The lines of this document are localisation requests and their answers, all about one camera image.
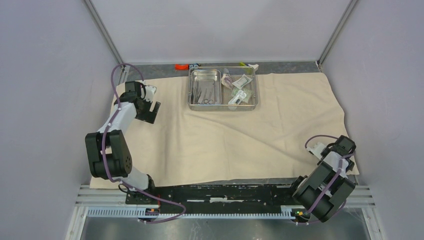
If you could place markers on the green white brush tool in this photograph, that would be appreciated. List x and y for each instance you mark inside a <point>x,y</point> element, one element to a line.
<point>254,66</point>

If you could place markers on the small black blue toy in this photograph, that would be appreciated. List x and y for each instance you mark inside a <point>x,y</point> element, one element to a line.
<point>193,65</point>

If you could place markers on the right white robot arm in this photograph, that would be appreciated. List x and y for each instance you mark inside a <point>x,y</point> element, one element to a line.
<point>324,192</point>

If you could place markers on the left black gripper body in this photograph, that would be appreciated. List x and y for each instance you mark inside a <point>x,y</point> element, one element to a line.
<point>146,107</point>

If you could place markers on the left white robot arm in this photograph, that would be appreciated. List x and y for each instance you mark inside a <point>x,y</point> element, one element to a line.
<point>108,154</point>

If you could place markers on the left aluminium corner post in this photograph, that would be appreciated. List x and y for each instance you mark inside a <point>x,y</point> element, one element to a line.
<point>103,30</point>

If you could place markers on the aluminium corner post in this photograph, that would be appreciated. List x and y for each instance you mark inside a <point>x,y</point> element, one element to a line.
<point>336,32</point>
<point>103,30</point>

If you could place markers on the wire mesh steel basket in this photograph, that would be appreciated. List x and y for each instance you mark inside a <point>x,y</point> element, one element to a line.
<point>236,72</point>

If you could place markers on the white slotted cable duct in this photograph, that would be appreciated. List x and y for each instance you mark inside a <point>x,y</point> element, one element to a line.
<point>144,212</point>

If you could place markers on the white sealed pouch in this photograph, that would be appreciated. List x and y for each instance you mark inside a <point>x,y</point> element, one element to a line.
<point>242,81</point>

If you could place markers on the steel surgical forceps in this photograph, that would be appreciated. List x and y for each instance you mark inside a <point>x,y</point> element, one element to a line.
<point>196,93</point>

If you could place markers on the steel surgical scissors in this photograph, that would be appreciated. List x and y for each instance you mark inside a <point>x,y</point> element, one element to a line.
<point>209,96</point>

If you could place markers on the beige cloth wrap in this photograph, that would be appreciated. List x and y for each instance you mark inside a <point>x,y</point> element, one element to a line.
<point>185,147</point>

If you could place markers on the clear plastic bag item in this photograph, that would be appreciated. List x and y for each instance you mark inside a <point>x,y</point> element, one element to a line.
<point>239,96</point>

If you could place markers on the right aluminium corner post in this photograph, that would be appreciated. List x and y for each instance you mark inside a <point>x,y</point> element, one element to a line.
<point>336,32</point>

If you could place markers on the green printed gauze packet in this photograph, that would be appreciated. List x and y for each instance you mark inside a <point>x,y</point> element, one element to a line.
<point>246,91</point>

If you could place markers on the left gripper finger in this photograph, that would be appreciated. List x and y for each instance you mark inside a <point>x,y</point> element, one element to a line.
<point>156,107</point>
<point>149,117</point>

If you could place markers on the dark packet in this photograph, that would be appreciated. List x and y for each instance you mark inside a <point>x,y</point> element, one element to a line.
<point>227,81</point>

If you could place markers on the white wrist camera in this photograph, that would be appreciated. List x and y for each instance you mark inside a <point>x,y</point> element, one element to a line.
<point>150,91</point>
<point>317,150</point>

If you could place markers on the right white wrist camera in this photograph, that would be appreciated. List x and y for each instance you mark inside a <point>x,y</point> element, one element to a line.
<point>317,150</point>

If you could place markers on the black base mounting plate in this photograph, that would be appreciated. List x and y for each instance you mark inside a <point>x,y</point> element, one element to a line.
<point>214,198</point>

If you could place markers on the stainless steel inner tray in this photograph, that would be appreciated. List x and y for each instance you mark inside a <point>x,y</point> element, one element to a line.
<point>206,78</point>

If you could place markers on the orange red tape roll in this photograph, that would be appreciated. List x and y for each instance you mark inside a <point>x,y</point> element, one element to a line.
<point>181,67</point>

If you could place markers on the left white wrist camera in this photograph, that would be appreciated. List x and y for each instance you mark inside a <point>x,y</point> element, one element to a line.
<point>150,91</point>

